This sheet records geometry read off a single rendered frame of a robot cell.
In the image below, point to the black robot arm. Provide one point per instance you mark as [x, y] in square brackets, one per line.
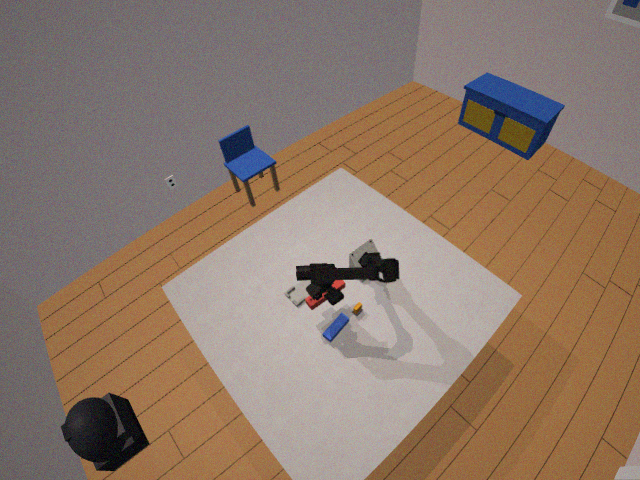
[322, 274]

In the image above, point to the blue rectangular block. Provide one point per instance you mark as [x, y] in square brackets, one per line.
[335, 328]

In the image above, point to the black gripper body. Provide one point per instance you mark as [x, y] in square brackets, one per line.
[334, 295]

